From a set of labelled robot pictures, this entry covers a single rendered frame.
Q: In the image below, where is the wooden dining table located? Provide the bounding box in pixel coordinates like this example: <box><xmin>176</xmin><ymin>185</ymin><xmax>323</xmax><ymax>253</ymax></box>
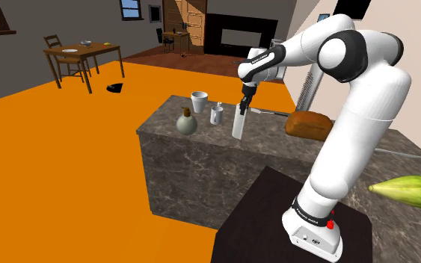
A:
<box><xmin>43</xmin><ymin>40</ymin><xmax>126</xmax><ymax>95</ymax></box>

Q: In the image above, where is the white flared cup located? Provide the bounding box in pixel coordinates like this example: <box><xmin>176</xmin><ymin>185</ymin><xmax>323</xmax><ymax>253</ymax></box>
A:
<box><xmin>190</xmin><ymin>90</ymin><xmax>209</xmax><ymax>114</ymax></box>

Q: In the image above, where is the grey metal utensil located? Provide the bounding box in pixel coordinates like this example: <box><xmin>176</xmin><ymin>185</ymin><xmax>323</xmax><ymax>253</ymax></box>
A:
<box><xmin>374</xmin><ymin>147</ymin><xmax>421</xmax><ymax>159</ymax></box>

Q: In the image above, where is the tall white rectangular box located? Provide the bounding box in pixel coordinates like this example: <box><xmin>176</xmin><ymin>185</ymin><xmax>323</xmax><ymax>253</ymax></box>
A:
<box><xmin>231</xmin><ymin>103</ymin><xmax>248</xmax><ymax>140</ymax></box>

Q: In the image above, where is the dark robot stand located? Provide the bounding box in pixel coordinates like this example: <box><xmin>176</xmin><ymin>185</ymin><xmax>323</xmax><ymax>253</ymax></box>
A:
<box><xmin>209</xmin><ymin>165</ymin><xmax>374</xmax><ymax>263</ymax></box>

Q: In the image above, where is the green yellow squash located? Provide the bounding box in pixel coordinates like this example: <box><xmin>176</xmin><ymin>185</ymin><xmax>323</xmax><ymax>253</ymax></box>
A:
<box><xmin>368</xmin><ymin>175</ymin><xmax>421</xmax><ymax>210</ymax></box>

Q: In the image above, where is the black wall panel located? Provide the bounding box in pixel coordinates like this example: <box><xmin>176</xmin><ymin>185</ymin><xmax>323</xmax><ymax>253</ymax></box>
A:
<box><xmin>333</xmin><ymin>0</ymin><xmax>372</xmax><ymax>21</ymax></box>

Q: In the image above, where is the small wooden desk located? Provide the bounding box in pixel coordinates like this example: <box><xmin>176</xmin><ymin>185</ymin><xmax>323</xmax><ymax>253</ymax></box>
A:
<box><xmin>161</xmin><ymin>30</ymin><xmax>191</xmax><ymax>56</ymax></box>

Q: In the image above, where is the wooden door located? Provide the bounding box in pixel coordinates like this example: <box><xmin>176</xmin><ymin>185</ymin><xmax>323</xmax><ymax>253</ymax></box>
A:
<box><xmin>162</xmin><ymin>0</ymin><xmax>208</xmax><ymax>47</ymax></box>

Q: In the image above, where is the round grey soap dispenser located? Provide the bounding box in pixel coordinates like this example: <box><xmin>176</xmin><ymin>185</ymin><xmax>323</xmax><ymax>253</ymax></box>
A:
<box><xmin>175</xmin><ymin>106</ymin><xmax>199</xmax><ymax>137</ymax></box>

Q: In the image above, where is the black fireplace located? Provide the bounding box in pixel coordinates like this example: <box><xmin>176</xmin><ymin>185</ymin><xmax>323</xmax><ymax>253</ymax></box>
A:
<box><xmin>203</xmin><ymin>13</ymin><xmax>279</xmax><ymax>60</ymax></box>

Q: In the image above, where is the small dark framed window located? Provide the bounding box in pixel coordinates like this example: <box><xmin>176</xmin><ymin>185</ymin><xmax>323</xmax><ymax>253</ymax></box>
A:
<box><xmin>118</xmin><ymin>0</ymin><xmax>145</xmax><ymax>22</ymax></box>

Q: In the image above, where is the brown bread loaf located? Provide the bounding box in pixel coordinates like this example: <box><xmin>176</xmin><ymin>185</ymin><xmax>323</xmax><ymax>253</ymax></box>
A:
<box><xmin>284</xmin><ymin>111</ymin><xmax>334</xmax><ymax>143</ymax></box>

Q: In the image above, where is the white mug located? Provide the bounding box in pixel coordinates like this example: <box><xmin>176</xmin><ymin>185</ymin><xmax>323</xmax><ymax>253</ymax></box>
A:
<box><xmin>209</xmin><ymin>105</ymin><xmax>225</xmax><ymax>126</ymax></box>

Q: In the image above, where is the wooden chair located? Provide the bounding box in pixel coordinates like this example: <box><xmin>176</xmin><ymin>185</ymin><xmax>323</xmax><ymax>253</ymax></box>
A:
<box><xmin>43</xmin><ymin>34</ymin><xmax>91</xmax><ymax>83</ymax></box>

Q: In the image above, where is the dark wall picture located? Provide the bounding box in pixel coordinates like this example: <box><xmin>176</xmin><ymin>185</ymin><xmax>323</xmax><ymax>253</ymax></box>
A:
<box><xmin>148</xmin><ymin>4</ymin><xmax>163</xmax><ymax>24</ymax></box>

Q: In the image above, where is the dark desk chair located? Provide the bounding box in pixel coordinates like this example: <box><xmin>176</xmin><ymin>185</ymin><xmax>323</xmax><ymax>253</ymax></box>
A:
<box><xmin>156</xmin><ymin>27</ymin><xmax>175</xmax><ymax>54</ymax></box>

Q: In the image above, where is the white handled knife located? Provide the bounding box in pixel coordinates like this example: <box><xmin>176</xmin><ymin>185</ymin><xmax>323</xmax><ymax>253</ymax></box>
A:
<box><xmin>250</xmin><ymin>107</ymin><xmax>290</xmax><ymax>118</ymax></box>

